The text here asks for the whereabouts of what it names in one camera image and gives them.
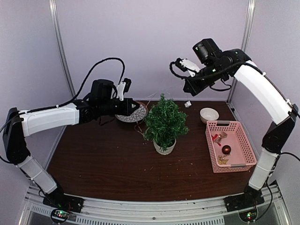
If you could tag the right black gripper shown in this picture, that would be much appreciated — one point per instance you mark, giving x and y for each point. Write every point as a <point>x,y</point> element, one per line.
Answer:
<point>195,88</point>

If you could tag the left aluminium frame post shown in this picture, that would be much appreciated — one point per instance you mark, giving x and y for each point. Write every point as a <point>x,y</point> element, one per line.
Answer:
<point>62,55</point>

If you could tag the pink plastic basket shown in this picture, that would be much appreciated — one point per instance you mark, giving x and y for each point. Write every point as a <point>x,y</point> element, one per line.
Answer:
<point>241,158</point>

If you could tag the small green christmas tree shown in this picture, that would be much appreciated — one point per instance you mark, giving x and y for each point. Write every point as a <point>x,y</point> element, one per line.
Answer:
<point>164,124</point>

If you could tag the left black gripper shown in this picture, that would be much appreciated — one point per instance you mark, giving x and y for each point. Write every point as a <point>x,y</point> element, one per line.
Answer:
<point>127,109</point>

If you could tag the white ceramic bowl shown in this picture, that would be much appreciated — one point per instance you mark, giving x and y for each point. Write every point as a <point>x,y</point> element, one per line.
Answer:
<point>208,114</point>

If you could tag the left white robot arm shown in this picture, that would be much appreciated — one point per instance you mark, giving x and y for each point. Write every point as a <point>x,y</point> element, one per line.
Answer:
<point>20,124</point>

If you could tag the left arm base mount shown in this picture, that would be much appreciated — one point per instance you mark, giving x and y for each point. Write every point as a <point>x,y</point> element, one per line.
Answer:
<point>70,203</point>

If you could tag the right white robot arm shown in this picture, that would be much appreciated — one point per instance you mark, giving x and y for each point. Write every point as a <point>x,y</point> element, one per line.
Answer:
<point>281,111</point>

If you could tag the gold star ornament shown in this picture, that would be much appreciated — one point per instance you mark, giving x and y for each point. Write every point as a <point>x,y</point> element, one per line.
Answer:
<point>222,160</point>

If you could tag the right aluminium frame post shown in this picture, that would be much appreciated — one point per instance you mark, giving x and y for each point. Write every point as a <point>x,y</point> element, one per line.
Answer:
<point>245,40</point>

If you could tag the white light battery box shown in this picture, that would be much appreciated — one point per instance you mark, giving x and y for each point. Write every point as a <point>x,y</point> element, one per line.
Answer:
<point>188,104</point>

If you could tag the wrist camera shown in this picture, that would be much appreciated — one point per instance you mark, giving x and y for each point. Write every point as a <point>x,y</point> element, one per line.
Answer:
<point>187,65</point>
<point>122,88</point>

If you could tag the red bauble ornament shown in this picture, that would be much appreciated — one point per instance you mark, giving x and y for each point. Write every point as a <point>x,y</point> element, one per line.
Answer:
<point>226,150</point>

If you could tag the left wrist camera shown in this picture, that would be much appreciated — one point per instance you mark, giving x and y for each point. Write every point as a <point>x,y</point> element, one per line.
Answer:
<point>122,88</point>

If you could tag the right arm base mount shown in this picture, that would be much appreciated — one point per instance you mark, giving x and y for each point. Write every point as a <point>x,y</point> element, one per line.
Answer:
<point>239,202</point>

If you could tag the aluminium frame post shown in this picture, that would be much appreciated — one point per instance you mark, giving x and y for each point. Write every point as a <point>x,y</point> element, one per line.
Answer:
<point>62,55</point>
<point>245,40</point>

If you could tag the patterned ceramic plate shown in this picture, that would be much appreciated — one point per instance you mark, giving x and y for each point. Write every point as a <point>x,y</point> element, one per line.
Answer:
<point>136,116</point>

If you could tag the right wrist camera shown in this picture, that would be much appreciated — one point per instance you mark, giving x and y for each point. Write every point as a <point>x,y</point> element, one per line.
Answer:
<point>187,65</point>

